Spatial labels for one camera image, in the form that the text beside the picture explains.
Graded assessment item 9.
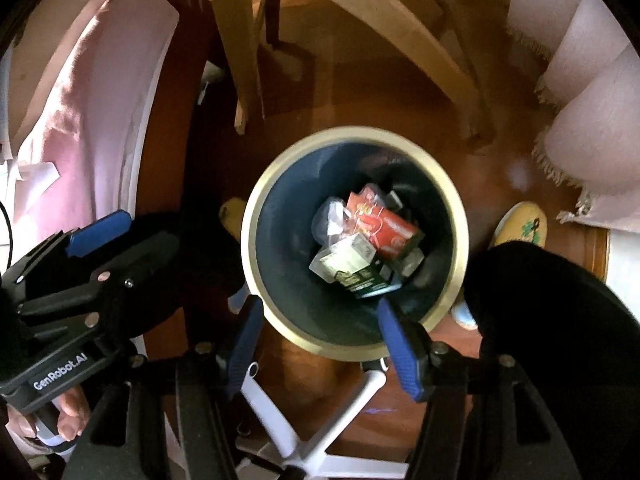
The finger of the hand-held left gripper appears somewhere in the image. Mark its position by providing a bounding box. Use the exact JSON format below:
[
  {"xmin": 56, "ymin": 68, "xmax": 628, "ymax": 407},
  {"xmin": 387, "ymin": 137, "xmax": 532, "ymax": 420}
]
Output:
[
  {"xmin": 0, "ymin": 209, "xmax": 133, "ymax": 302},
  {"xmin": 19, "ymin": 231, "xmax": 182, "ymax": 342}
]

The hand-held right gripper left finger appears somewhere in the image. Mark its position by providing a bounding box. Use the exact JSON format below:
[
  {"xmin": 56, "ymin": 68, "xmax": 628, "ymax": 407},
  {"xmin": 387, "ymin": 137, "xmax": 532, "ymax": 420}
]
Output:
[{"xmin": 61, "ymin": 295, "xmax": 265, "ymax": 480}]

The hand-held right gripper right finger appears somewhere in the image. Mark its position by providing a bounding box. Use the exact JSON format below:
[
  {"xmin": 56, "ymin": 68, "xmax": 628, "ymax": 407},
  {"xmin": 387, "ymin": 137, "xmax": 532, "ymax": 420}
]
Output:
[{"xmin": 376, "ymin": 298, "xmax": 583, "ymax": 480}]

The dark bin with cream rim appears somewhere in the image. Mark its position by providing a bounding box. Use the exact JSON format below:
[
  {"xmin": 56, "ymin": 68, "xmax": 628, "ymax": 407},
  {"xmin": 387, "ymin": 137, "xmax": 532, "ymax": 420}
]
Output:
[{"xmin": 240, "ymin": 126, "xmax": 470, "ymax": 362}]

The green box with pale lid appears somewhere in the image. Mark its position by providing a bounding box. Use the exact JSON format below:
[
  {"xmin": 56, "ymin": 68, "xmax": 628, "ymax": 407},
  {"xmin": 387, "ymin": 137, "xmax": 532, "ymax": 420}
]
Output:
[{"xmin": 309, "ymin": 234, "xmax": 402, "ymax": 301}]

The red snack box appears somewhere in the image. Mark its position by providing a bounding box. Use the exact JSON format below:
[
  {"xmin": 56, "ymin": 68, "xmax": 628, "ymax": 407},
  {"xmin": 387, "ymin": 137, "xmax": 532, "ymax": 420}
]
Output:
[{"xmin": 346, "ymin": 184, "xmax": 427, "ymax": 262}]

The clear plastic wrapper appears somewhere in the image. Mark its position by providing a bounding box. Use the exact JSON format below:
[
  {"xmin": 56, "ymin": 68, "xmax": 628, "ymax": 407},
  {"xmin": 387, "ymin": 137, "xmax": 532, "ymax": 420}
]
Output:
[{"xmin": 312, "ymin": 196, "xmax": 352, "ymax": 252}]

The person's left hand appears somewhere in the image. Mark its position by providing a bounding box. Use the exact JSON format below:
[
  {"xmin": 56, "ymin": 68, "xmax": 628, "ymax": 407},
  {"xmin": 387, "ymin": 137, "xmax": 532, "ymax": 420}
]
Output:
[{"xmin": 7, "ymin": 384, "xmax": 93, "ymax": 456}]

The pink blanket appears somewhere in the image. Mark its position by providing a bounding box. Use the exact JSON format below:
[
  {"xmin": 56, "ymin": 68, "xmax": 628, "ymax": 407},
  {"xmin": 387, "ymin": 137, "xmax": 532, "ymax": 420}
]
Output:
[{"xmin": 7, "ymin": 0, "xmax": 182, "ymax": 243}]

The yellow slipper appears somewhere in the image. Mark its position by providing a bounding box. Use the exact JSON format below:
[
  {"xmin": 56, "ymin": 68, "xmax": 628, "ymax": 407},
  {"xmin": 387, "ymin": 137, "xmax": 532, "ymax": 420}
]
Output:
[
  {"xmin": 491, "ymin": 201, "xmax": 549, "ymax": 249},
  {"xmin": 219, "ymin": 197, "xmax": 249, "ymax": 242}
]

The white swivel chair base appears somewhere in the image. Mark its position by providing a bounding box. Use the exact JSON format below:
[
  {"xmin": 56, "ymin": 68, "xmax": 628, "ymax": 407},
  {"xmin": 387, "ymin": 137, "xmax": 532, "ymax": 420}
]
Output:
[{"xmin": 234, "ymin": 359, "xmax": 412, "ymax": 480}]

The white leaf print curtain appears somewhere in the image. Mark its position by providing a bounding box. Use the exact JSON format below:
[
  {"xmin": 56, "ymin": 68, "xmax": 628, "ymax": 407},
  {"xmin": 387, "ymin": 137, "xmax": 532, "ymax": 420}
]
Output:
[{"xmin": 471, "ymin": 0, "xmax": 640, "ymax": 235}]

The wooden chair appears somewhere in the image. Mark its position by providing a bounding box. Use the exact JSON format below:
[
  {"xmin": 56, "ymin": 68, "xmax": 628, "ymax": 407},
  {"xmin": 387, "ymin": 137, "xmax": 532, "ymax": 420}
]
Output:
[{"xmin": 205, "ymin": 0, "xmax": 497, "ymax": 152}]

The dark wooden frame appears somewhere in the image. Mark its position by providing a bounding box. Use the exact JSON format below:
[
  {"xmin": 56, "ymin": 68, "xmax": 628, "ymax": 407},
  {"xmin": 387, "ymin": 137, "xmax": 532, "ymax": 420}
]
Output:
[{"xmin": 122, "ymin": 0, "xmax": 243, "ymax": 356}]

